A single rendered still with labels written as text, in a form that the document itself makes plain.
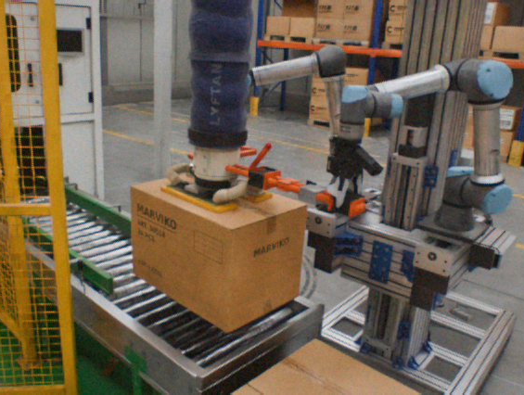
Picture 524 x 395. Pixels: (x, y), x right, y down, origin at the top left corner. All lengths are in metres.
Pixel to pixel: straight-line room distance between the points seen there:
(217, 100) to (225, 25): 0.26
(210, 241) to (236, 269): 0.13
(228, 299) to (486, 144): 1.02
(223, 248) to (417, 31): 1.18
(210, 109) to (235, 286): 0.63
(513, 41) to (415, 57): 6.55
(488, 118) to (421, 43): 0.55
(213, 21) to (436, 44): 0.91
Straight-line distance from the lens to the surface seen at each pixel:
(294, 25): 10.40
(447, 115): 2.13
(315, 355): 1.98
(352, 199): 1.51
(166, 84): 4.83
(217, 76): 1.76
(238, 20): 1.76
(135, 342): 2.02
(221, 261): 1.71
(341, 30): 9.75
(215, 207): 1.76
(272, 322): 2.15
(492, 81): 1.71
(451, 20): 2.13
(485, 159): 1.82
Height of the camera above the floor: 1.69
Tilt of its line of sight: 17 degrees down
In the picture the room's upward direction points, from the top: 4 degrees clockwise
